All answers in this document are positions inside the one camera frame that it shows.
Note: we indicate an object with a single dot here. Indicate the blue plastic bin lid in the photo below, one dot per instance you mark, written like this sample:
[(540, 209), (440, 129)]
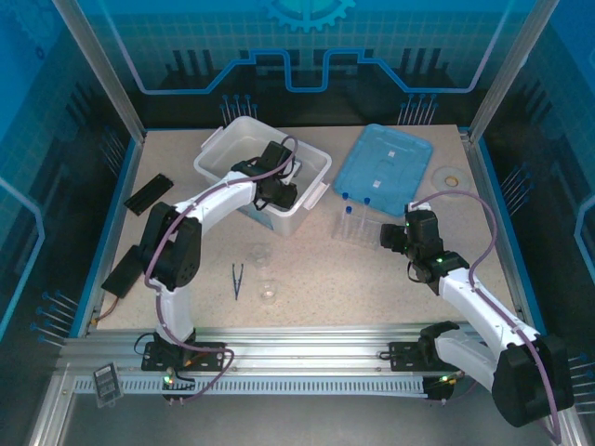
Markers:
[(381, 162)]

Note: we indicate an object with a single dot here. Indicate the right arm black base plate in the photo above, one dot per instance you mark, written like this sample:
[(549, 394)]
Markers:
[(404, 358)]

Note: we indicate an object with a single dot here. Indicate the black ridged bar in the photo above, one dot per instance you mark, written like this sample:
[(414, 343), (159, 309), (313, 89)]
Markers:
[(149, 195)]

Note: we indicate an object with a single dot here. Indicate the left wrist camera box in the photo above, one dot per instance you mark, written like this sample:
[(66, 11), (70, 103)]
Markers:
[(295, 168)]

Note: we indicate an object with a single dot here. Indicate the aluminium frame post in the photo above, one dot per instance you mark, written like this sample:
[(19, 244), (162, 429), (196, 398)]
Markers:
[(511, 69), (103, 69)]

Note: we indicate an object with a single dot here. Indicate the clear test tube rack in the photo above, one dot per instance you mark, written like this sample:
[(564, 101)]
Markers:
[(358, 237)]

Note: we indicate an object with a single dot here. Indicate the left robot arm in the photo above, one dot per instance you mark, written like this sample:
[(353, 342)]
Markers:
[(172, 241)]

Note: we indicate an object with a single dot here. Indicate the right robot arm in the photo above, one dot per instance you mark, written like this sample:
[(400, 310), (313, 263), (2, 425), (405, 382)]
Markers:
[(483, 306)]

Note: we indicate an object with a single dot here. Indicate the clear glass beaker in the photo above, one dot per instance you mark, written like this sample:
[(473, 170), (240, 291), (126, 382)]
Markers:
[(268, 292)]

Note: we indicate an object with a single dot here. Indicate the black flat box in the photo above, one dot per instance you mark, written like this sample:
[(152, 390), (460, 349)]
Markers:
[(123, 276)]

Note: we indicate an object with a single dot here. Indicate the aluminium front rail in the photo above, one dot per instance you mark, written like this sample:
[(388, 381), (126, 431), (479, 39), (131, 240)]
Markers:
[(302, 344)]

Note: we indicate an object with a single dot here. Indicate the clear round disc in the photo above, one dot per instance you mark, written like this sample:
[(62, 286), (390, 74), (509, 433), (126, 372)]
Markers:
[(458, 183)]

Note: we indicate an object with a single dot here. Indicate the black device in clear case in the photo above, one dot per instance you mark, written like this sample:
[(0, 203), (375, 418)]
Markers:
[(108, 384)]

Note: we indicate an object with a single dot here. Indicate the small clear dish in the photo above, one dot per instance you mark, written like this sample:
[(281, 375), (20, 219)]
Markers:
[(261, 256)]

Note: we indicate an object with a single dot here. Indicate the blue plastic tweezers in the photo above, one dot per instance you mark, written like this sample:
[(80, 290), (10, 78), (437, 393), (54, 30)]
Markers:
[(237, 293)]

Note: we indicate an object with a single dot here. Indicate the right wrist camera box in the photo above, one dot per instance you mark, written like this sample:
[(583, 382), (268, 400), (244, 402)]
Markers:
[(411, 208)]

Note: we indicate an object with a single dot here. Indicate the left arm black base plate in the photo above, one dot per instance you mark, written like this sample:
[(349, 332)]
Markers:
[(153, 360)]

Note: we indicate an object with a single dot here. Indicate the white plastic storage bin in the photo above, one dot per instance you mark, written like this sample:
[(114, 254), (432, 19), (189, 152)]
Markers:
[(218, 158)]

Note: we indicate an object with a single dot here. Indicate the aluminium side rail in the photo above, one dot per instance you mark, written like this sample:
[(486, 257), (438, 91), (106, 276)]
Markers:
[(481, 186)]

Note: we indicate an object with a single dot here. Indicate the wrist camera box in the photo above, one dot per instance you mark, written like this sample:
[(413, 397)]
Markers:
[(295, 168), (411, 208)]

